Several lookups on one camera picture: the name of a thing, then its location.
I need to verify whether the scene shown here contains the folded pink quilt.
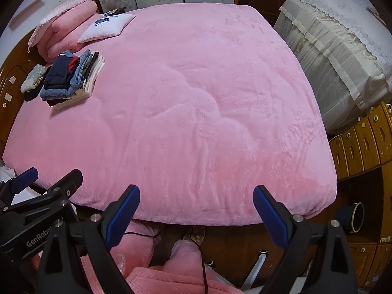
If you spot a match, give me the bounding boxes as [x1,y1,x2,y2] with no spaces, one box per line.
[27,0,101,63]

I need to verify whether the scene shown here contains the pink plush bed blanket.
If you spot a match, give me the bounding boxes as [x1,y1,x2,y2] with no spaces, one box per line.
[3,3,337,226]

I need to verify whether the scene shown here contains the folded blue jeans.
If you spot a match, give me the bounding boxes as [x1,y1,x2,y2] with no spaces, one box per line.
[40,49,91,101]

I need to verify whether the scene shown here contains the wooden drawer cabinet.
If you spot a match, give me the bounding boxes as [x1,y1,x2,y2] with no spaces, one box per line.
[330,102,391,289]

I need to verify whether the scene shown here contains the brown wooden headboard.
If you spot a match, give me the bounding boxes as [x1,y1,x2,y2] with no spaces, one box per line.
[0,30,44,156]

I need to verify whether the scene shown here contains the grey white socks bundle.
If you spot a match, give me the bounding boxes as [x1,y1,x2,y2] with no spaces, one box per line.
[20,64,46,94]

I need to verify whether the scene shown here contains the black cable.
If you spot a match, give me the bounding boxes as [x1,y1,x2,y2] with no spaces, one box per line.
[122,229,212,294]

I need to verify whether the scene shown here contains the navy red varsity jacket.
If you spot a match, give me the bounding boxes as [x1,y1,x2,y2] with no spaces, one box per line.
[44,54,80,90]

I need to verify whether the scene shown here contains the folded cream garment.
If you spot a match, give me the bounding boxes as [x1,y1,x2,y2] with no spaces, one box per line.
[54,52,105,110]

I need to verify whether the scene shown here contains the white small pillow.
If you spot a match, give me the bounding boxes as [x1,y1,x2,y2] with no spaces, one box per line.
[78,13,136,43]

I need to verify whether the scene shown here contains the white chair base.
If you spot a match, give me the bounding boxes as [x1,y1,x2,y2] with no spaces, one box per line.
[207,251,269,294]

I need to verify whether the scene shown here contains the folded dark garment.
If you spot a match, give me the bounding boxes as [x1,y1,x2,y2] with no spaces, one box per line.
[47,52,95,107]

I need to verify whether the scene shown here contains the pink pajama legs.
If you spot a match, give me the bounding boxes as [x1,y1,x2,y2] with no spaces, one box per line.
[30,220,243,294]

